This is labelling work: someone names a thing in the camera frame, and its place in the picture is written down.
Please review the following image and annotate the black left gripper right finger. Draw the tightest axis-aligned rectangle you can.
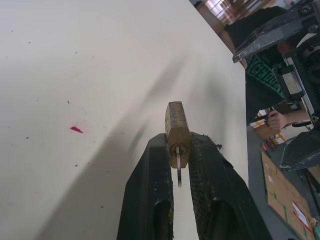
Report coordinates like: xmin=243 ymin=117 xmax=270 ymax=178
xmin=187 ymin=131 xmax=272 ymax=240

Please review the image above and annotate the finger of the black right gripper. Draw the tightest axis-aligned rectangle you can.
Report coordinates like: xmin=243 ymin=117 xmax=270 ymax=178
xmin=279 ymin=124 xmax=320 ymax=172
xmin=232 ymin=1 xmax=320 ymax=64

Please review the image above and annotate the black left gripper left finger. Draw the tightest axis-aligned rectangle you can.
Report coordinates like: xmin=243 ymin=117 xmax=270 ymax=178
xmin=116 ymin=133 xmax=175 ymax=240

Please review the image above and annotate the silver padlock key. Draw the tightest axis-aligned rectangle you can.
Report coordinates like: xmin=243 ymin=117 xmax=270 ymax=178
xmin=174 ymin=145 xmax=185 ymax=188

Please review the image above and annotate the brass padlock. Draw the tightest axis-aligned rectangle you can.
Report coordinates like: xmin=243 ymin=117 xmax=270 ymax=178
xmin=164 ymin=100 xmax=193 ymax=169

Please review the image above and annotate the person's bare hand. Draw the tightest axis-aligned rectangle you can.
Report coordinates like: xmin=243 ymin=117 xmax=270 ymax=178
xmin=265 ymin=109 xmax=288 ymax=130

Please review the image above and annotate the cardboard box with yellow tape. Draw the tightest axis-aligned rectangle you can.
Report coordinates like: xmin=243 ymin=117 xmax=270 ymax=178
xmin=249 ymin=108 xmax=291 ymax=149

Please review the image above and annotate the red pen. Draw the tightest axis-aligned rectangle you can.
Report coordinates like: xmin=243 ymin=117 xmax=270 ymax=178
xmin=260 ymin=142 xmax=272 ymax=159

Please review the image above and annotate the person in black t-shirt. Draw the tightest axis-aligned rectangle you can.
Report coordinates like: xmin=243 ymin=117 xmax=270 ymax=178
xmin=223 ymin=5 xmax=292 ymax=126

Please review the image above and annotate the flat brown cardboard box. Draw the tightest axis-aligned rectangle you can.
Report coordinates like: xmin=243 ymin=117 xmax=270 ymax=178
xmin=260 ymin=150 xmax=316 ymax=240

